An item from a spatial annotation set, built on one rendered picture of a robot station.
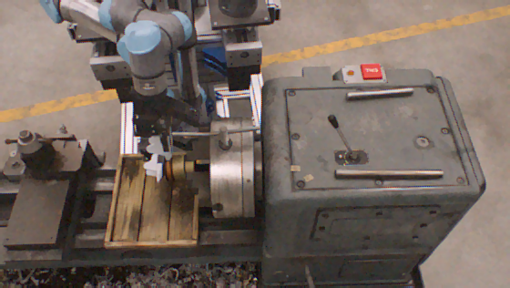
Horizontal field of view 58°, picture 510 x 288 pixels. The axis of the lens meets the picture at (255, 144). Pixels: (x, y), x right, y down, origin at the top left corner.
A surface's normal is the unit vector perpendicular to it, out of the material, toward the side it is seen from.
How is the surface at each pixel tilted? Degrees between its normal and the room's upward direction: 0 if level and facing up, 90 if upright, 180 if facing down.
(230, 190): 57
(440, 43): 0
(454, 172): 0
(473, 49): 0
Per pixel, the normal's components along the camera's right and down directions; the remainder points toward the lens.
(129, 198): 0.00, -0.57
